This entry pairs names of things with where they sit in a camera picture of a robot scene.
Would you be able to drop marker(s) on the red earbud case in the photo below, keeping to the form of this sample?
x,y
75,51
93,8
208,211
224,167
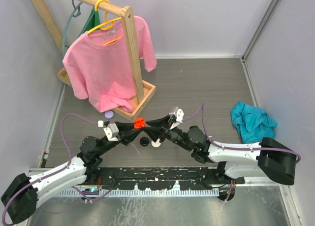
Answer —
x,y
139,123

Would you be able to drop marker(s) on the purple earbud case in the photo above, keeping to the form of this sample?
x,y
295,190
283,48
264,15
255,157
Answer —
x,y
109,114

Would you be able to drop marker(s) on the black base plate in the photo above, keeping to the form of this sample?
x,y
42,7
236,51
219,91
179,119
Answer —
x,y
158,178

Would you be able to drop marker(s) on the teal crumpled cloth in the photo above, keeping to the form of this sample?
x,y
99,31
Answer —
x,y
252,123

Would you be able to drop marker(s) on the yellow hanger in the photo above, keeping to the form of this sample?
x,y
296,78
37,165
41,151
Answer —
x,y
107,25

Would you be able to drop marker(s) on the teal hanger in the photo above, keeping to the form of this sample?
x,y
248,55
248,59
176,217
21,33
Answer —
x,y
74,14

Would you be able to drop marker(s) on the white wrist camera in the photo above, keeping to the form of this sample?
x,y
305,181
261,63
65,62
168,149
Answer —
x,y
177,116
110,129

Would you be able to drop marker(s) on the green garment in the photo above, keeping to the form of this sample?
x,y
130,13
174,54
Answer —
x,y
92,21

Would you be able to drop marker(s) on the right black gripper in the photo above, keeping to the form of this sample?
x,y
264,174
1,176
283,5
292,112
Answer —
x,y
155,132

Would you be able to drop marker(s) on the white slotted cable duct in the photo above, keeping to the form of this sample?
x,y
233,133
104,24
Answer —
x,y
174,192

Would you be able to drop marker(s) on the white earbud case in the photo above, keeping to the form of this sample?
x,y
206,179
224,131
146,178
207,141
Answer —
x,y
155,144

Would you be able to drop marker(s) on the pink t-shirt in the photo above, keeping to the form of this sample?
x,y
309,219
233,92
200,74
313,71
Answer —
x,y
98,67

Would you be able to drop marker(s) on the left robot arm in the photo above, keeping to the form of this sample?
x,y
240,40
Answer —
x,y
25,194

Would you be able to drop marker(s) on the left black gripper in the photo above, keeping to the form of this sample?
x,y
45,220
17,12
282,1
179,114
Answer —
x,y
127,133

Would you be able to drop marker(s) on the black earbud case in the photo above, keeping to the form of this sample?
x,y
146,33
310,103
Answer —
x,y
144,141

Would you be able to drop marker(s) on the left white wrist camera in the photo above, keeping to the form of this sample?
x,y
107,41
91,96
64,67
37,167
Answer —
x,y
110,129

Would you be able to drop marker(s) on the wooden clothes rack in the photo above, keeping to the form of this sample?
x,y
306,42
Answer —
x,y
144,90

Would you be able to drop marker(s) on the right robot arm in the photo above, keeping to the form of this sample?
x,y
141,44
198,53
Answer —
x,y
267,157

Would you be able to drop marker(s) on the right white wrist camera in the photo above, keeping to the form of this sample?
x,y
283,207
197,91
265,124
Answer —
x,y
177,116

